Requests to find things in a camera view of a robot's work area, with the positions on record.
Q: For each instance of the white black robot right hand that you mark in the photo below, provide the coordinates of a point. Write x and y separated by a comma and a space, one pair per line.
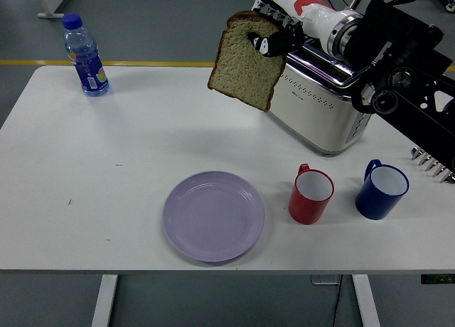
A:
313, 10

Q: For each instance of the seeded bread slice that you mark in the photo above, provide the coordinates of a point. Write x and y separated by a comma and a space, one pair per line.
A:
241, 78

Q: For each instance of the cream and chrome toaster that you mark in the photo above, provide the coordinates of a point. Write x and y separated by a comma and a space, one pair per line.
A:
313, 110

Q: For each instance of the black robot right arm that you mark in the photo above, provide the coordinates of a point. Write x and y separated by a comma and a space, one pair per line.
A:
409, 92

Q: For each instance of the purple round plate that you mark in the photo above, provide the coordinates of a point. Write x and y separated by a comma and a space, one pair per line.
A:
213, 217

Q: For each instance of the silver metal toast rack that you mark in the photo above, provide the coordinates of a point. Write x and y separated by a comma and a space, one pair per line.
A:
419, 155

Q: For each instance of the red mug white inside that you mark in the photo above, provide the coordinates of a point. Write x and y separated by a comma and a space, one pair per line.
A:
305, 209

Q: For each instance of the blue mug white inside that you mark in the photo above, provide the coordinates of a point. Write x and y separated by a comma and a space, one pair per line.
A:
373, 202

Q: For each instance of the clear water bottle blue label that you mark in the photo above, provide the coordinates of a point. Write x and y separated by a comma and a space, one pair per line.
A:
89, 71

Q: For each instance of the grey box under table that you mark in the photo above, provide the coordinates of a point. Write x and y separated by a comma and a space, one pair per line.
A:
325, 279

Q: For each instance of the white background desk leg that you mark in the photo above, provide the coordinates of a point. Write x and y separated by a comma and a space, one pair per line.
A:
44, 0

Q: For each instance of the white table leg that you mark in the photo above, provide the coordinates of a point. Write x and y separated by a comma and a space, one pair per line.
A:
105, 302
366, 302

